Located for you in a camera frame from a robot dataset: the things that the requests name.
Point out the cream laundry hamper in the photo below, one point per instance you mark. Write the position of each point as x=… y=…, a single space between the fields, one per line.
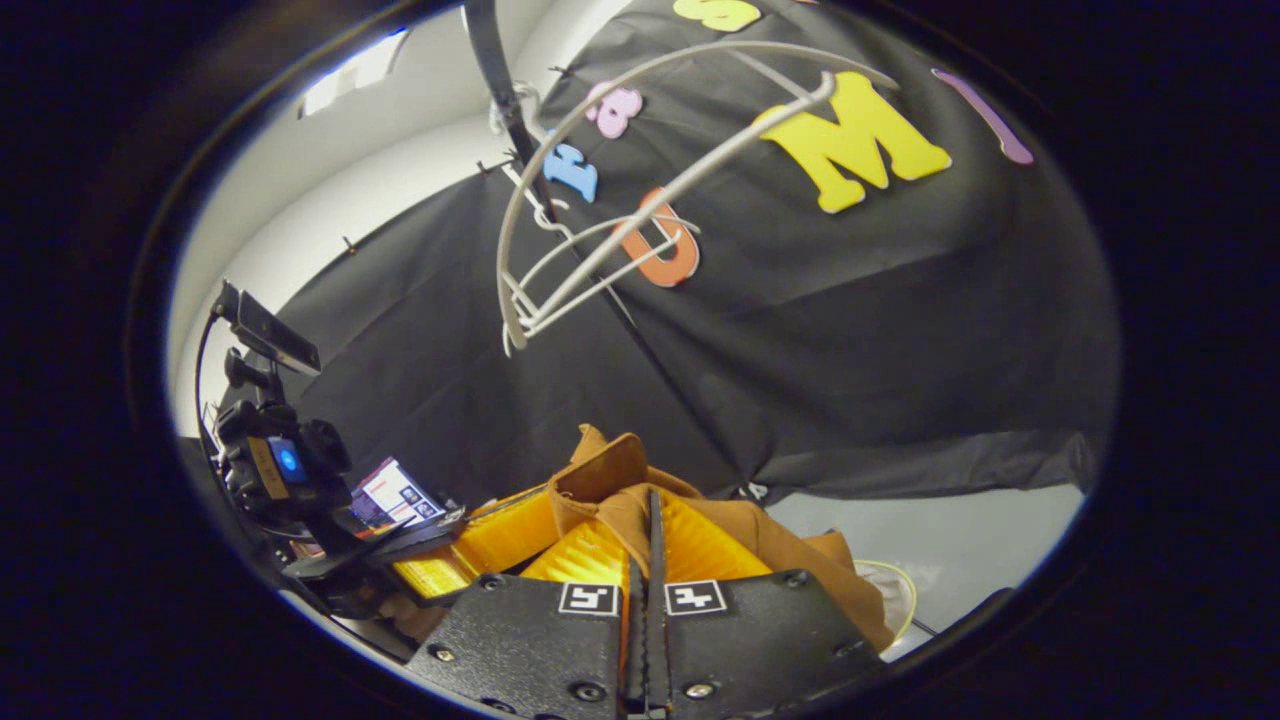
x=895 y=595

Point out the brown shirt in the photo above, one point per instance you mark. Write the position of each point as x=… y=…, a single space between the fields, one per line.
x=610 y=470

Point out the white clothes hanger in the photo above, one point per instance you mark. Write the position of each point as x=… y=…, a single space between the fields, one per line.
x=660 y=222
x=808 y=100

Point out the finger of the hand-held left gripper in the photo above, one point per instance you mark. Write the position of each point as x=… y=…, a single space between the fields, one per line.
x=430 y=575
x=400 y=540

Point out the large ceiling light panel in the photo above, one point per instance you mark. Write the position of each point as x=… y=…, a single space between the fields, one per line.
x=350 y=75

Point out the black backdrop cloth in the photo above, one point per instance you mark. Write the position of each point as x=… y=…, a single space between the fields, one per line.
x=850 y=320

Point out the black clothes rack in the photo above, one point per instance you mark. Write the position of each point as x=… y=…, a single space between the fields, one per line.
x=490 y=50

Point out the white tape wrap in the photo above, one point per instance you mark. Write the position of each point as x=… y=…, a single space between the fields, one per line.
x=500 y=112

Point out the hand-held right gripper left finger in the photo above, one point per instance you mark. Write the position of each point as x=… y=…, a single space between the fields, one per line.
x=530 y=650

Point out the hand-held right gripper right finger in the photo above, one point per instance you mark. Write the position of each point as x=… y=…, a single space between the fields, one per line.
x=760 y=650

